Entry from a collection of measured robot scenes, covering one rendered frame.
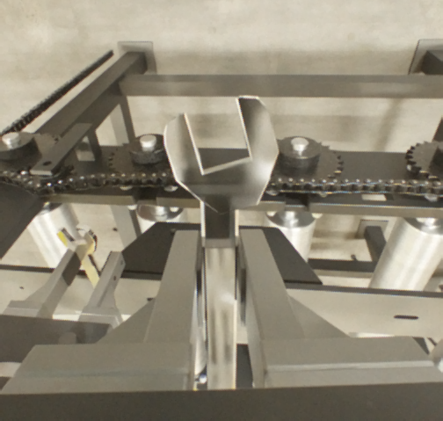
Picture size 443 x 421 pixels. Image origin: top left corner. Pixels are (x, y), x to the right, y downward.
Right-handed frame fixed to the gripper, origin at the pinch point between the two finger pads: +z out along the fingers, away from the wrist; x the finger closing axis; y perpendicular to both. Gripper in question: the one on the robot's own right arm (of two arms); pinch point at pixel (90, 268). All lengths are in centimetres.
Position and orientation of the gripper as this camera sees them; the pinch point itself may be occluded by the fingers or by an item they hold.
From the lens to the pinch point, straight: 44.3
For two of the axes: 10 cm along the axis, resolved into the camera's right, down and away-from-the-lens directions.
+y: -0.3, -7.7, -6.3
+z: 1.0, -6.3, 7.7
